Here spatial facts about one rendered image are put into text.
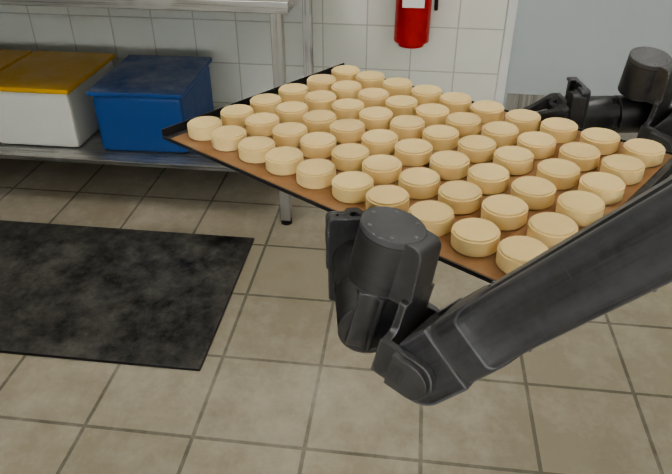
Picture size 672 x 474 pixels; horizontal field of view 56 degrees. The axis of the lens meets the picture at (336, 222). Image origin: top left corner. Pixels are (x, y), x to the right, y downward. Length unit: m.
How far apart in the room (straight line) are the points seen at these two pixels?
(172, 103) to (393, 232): 2.11
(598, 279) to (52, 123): 2.56
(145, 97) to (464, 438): 1.68
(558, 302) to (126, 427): 1.54
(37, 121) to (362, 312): 2.42
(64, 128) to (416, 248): 2.40
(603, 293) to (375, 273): 0.18
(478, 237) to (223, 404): 1.32
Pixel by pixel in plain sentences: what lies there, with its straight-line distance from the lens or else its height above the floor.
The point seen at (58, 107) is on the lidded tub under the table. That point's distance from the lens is 2.80.
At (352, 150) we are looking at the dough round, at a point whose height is 1.02.
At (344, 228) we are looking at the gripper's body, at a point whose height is 1.04.
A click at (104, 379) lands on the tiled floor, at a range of 2.03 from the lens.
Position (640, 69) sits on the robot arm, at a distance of 1.01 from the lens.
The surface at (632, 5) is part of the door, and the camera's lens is 3.11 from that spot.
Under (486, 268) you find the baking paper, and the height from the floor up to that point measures 1.01.
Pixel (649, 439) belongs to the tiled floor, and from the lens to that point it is 1.96.
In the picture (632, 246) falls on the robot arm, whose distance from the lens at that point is 0.44.
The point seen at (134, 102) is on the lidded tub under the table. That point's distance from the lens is 2.64.
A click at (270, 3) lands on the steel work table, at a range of 2.20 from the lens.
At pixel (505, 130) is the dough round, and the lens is 0.91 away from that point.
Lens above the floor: 1.39
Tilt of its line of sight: 33 degrees down
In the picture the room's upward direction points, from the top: straight up
